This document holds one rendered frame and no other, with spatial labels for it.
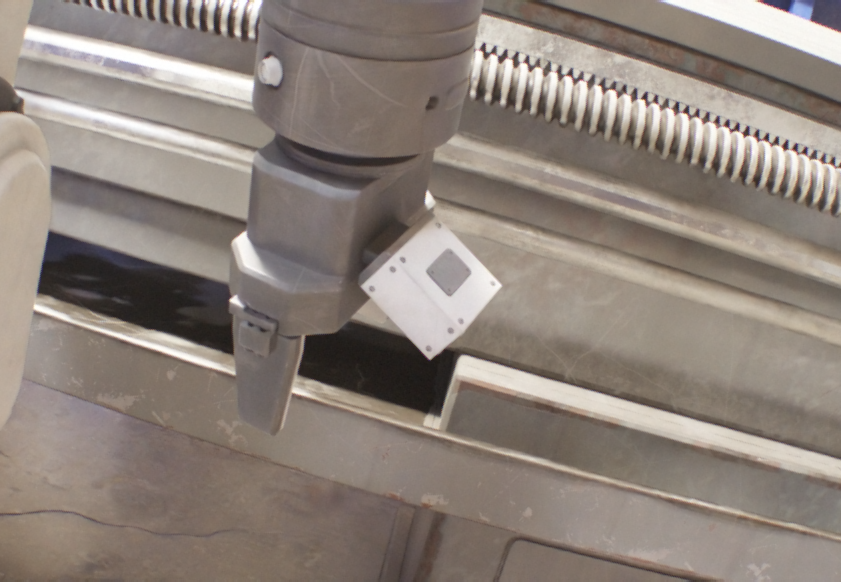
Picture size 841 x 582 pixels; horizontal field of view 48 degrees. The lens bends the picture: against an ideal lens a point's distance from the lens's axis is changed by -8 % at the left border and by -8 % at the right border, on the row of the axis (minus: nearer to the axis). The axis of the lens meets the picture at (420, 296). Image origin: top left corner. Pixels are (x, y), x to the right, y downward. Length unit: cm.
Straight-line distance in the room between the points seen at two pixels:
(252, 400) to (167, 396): 34
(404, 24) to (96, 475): 123
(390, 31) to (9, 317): 23
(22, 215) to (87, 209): 51
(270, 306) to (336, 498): 122
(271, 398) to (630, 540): 42
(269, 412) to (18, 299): 13
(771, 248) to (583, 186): 16
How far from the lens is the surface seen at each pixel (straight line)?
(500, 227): 80
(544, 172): 79
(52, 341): 82
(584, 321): 91
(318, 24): 38
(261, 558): 142
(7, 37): 51
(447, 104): 40
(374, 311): 54
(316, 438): 77
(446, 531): 94
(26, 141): 47
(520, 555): 95
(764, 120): 88
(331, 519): 156
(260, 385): 45
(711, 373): 94
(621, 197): 80
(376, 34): 37
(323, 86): 38
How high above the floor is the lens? 75
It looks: 16 degrees down
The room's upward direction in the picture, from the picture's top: 16 degrees clockwise
